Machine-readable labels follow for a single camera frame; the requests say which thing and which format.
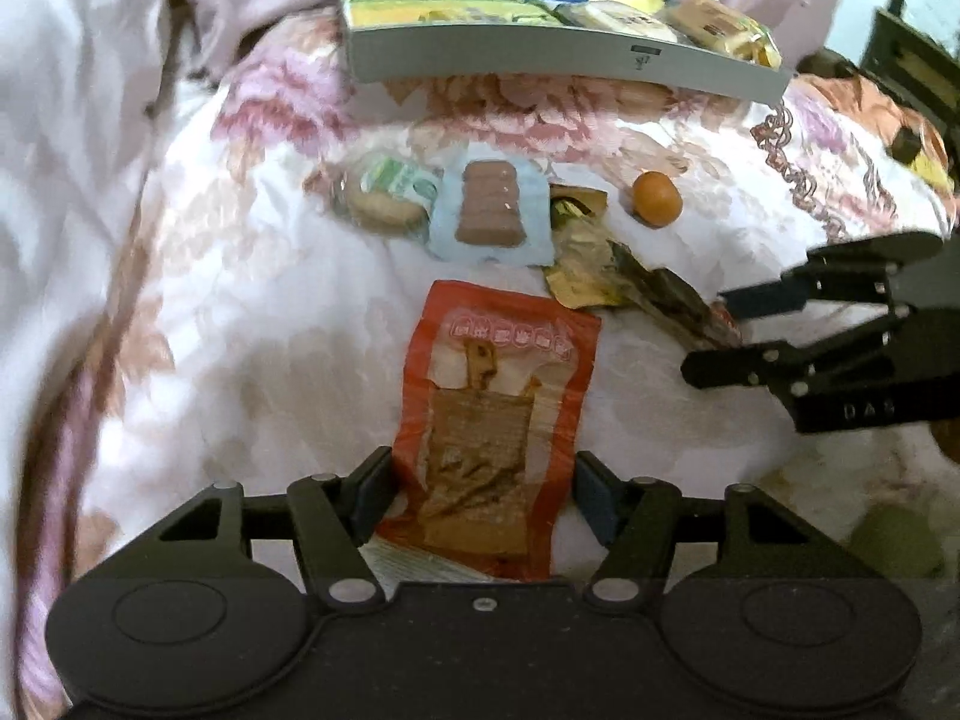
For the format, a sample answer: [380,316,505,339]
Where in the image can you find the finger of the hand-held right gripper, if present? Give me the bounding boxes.
[718,235,902,320]
[680,306,910,400]

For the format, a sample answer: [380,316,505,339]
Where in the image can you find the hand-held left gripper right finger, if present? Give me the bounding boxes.
[574,450,865,611]

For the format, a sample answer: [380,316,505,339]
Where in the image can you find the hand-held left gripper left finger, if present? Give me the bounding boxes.
[103,446,400,614]

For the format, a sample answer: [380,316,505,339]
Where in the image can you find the gold and brown snack packet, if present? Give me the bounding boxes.
[611,238,742,351]

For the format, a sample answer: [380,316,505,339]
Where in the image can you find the red dried tofu packet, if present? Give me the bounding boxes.
[373,280,603,584]

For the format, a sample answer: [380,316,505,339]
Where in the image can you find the orange tangerine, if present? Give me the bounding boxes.
[630,170,684,229]

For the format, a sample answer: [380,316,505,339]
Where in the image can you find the clear bread packet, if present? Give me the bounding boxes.
[664,0,782,70]

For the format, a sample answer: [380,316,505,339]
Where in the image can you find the chocolate biscuit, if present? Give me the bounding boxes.
[426,152,554,269]

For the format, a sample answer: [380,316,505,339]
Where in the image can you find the green biscuit packet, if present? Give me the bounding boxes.
[328,152,445,235]

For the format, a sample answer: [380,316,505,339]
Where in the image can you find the grey tray box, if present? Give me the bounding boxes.
[336,0,797,104]

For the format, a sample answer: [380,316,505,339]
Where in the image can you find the floral bedsheet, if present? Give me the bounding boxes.
[15,7,960,720]

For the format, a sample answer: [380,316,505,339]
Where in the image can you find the green round object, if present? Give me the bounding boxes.
[847,506,947,580]

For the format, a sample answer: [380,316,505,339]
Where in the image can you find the orange cloth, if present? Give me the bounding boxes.
[793,69,959,194]

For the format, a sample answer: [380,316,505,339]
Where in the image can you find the dark wooden cabinet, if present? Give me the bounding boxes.
[872,6,960,137]

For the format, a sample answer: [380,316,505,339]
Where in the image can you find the pale pink quilt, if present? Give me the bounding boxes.
[0,0,361,720]

